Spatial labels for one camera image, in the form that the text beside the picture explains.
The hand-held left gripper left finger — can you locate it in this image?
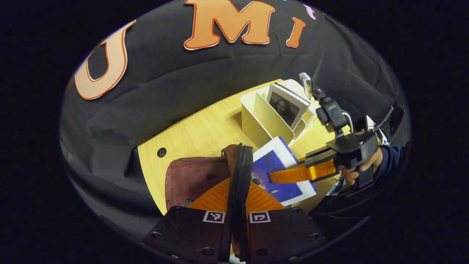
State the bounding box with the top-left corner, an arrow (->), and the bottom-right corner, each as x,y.
141,178 -> 233,263

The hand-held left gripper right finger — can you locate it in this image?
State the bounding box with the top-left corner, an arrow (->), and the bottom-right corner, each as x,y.
244,181 -> 326,263

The blue cover book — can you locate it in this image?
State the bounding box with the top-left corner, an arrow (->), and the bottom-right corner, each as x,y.
251,136 -> 317,206

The white cover portrait book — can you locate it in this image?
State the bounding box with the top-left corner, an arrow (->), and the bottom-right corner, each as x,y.
266,82 -> 311,129

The brown red schoolbag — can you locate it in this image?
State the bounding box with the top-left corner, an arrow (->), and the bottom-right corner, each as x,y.
164,143 -> 293,263

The white plastic bookshelf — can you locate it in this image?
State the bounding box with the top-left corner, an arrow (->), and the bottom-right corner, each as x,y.
240,79 -> 319,149

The black backdrop cloth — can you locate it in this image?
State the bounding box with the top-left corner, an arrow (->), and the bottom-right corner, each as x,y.
60,0 -> 409,239

